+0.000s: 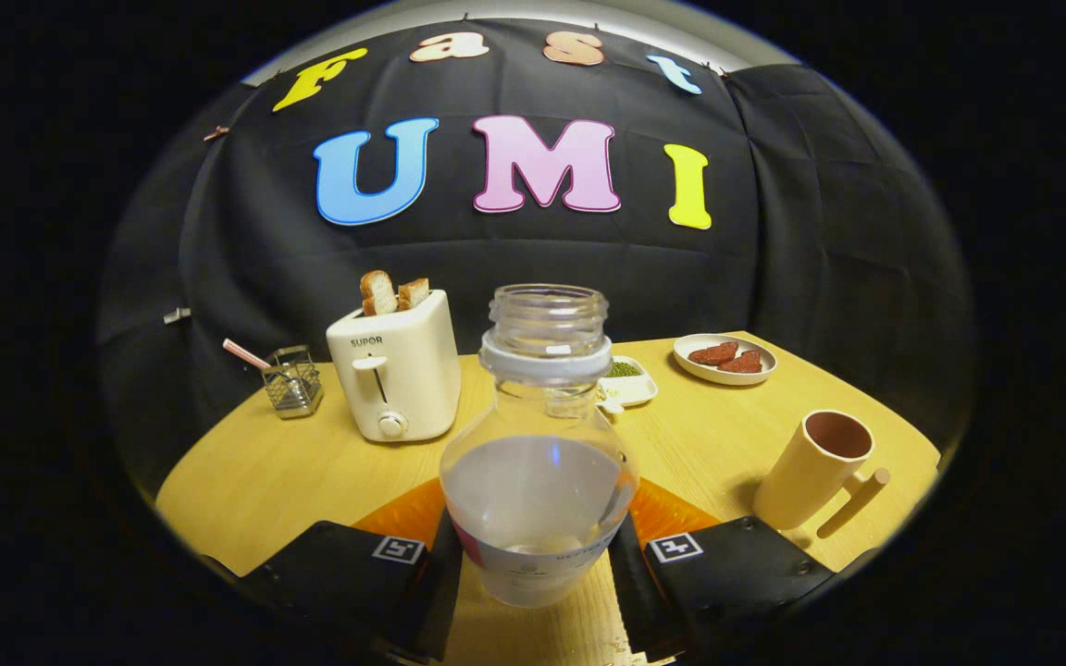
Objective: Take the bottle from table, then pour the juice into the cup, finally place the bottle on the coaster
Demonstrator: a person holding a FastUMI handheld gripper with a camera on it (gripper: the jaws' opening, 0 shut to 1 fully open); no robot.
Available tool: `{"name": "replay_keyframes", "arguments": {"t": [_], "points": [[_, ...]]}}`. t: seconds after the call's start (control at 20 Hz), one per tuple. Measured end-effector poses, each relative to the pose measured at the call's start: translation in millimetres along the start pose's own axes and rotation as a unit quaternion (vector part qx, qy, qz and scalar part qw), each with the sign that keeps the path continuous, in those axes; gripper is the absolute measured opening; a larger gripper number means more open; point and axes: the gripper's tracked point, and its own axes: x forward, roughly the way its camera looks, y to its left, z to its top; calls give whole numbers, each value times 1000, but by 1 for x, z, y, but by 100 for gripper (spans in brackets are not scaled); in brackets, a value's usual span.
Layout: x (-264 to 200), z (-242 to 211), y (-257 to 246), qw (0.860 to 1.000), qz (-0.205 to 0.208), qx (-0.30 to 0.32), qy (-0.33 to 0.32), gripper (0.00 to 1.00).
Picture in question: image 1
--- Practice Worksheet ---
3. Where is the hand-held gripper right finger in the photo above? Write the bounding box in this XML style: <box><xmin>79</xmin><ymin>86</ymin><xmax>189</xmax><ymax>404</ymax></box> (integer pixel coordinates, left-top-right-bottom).
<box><xmin>607</xmin><ymin>476</ymin><xmax>878</xmax><ymax>662</ymax></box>

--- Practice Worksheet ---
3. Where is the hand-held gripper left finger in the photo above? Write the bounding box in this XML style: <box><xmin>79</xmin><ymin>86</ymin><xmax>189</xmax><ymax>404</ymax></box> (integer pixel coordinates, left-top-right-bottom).
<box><xmin>205</xmin><ymin>476</ymin><xmax>465</xmax><ymax>662</ymax></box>

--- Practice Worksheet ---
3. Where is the cream cup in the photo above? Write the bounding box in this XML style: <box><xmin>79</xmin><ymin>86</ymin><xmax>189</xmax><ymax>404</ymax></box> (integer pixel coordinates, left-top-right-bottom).
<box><xmin>753</xmin><ymin>410</ymin><xmax>892</xmax><ymax>540</ymax></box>

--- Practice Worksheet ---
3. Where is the clear juice bottle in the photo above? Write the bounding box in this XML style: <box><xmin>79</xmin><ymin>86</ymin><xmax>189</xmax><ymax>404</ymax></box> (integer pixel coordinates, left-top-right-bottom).
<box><xmin>439</xmin><ymin>283</ymin><xmax>640</xmax><ymax>609</ymax></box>

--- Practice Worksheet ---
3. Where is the wooden table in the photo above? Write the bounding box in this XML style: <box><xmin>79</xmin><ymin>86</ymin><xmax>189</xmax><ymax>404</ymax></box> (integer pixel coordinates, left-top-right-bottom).
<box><xmin>155</xmin><ymin>331</ymin><xmax>943</xmax><ymax>666</ymax></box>

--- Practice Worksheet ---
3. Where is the cream toaster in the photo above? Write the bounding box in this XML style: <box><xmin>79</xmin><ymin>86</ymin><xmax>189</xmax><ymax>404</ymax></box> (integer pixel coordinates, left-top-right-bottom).
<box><xmin>326</xmin><ymin>289</ymin><xmax>462</xmax><ymax>443</ymax></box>

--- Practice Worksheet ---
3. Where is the white round plate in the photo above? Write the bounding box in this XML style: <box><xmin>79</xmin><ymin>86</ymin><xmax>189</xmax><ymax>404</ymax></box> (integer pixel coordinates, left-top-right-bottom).
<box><xmin>673</xmin><ymin>333</ymin><xmax>778</xmax><ymax>387</ymax></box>

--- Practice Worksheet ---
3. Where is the small white divided dish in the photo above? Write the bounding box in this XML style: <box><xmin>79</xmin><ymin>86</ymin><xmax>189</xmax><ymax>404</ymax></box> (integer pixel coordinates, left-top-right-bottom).
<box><xmin>596</xmin><ymin>355</ymin><xmax>659</xmax><ymax>414</ymax></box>

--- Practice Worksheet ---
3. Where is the pink striped straw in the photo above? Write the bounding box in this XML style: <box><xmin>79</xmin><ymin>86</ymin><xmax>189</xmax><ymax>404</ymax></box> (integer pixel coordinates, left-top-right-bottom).
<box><xmin>222</xmin><ymin>339</ymin><xmax>273</xmax><ymax>371</ymax></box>

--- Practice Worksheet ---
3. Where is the wire mesh basket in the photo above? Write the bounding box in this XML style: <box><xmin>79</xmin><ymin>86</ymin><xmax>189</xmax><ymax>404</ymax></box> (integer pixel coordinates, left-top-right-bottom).
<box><xmin>262</xmin><ymin>346</ymin><xmax>324</xmax><ymax>420</ymax></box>

